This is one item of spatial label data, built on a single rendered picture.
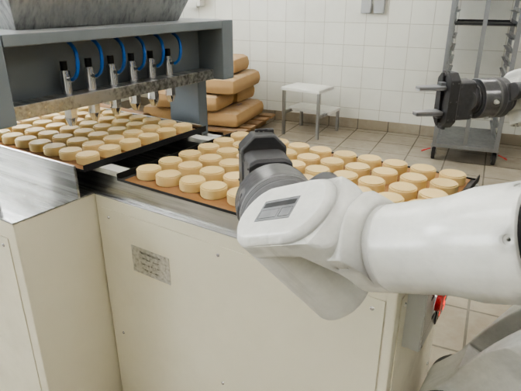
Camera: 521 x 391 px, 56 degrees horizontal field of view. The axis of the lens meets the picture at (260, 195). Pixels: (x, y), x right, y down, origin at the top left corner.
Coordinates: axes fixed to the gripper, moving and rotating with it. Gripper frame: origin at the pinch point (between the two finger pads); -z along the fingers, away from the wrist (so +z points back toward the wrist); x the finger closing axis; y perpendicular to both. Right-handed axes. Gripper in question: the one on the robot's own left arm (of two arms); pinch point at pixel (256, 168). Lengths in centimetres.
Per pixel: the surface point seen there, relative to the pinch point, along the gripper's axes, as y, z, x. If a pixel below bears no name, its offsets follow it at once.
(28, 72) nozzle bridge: 38, -47, 7
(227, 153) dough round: -1.2, -41.6, -10.8
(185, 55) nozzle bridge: 5, -81, 6
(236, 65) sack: -53, -390, -37
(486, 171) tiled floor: -224, -251, -103
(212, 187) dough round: 4.2, -21.7, -10.7
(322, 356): -12.5, -4.7, -37.1
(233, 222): 0.7, -19.1, -16.7
